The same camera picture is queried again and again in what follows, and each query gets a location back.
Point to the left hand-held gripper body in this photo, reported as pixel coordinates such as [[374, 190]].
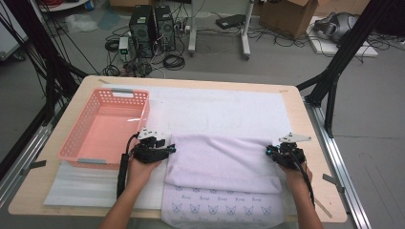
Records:
[[149, 154]]

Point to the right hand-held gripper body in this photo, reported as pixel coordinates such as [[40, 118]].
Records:
[[291, 157]]

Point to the lilac printed towel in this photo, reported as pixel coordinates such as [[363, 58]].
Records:
[[219, 162]]

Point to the pink plastic basket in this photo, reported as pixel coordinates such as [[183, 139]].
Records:
[[95, 98]]

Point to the person's right hand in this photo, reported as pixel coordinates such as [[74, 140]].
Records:
[[299, 179]]

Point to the person's left hand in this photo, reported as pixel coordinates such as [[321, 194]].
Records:
[[140, 176]]

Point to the white grid mat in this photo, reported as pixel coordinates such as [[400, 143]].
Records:
[[197, 98]]

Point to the white adapter box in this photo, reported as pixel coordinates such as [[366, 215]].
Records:
[[123, 44]]

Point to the white foam board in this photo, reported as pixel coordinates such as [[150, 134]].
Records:
[[324, 47]]

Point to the black computer tower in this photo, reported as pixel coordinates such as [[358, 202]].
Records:
[[165, 28], [141, 31]]

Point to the open cardboard box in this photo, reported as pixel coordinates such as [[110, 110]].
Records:
[[286, 17]]

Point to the black flat device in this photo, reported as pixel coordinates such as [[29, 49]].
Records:
[[230, 21]]

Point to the grey headset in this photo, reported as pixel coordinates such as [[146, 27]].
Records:
[[337, 27]]

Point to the clear plastic bag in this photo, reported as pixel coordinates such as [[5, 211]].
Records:
[[81, 23]]

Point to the white round table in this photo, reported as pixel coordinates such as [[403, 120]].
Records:
[[63, 5]]

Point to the white cabinet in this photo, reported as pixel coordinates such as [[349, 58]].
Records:
[[9, 38]]

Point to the grey rail bracket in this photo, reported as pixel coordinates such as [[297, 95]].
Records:
[[332, 181], [36, 165]]

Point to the aluminium rail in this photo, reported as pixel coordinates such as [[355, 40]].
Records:
[[30, 146], [350, 197]]

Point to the white stand frame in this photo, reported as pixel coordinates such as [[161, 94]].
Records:
[[191, 31]]

